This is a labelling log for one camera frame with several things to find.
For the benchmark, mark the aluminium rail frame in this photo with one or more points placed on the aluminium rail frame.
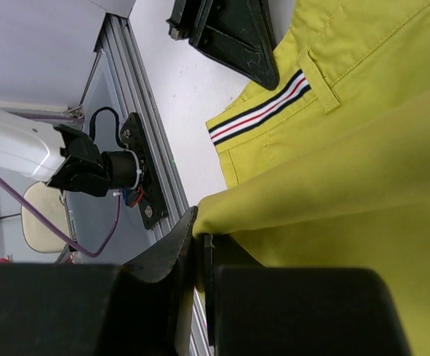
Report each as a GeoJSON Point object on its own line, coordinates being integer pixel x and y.
{"type": "Point", "coordinates": [118, 80]}

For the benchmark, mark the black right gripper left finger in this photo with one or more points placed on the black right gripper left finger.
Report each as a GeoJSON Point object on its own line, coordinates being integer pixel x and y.
{"type": "Point", "coordinates": [143, 307]}

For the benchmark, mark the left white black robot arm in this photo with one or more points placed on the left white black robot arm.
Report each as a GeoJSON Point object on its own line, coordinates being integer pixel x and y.
{"type": "Point", "coordinates": [64, 158]}

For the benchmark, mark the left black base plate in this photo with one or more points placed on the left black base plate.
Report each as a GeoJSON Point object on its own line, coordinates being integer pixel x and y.
{"type": "Point", "coordinates": [147, 195]}

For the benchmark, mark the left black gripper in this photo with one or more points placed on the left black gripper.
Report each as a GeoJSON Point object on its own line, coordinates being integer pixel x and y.
{"type": "Point", "coordinates": [237, 34]}

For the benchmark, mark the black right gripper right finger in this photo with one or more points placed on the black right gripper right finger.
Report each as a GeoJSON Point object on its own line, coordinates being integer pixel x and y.
{"type": "Point", "coordinates": [256, 310]}

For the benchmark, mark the yellow-green trousers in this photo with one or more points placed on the yellow-green trousers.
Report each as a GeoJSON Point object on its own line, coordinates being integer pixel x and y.
{"type": "Point", "coordinates": [332, 168]}

